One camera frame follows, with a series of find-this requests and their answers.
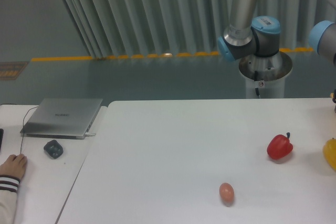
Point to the person's hand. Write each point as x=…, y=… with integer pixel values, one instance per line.
x=14, y=166

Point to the yellow bell pepper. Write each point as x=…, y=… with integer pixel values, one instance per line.
x=329, y=153

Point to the striped cuff sleeve forearm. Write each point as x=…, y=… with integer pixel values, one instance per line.
x=9, y=188

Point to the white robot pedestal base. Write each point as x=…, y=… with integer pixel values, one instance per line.
x=265, y=77

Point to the white pleated curtain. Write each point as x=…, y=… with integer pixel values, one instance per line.
x=154, y=27

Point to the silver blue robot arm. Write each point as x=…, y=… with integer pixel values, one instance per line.
x=241, y=39

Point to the black keyboard edge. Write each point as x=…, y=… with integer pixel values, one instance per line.
x=1, y=138

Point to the black controller device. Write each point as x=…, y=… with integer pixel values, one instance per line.
x=53, y=149

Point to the red bell pepper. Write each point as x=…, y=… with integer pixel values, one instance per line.
x=280, y=146

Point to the silver closed laptop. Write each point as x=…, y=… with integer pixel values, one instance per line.
x=62, y=118

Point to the brown egg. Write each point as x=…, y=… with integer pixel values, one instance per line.
x=226, y=192

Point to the small black clamp object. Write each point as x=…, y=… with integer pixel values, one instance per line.
x=333, y=98

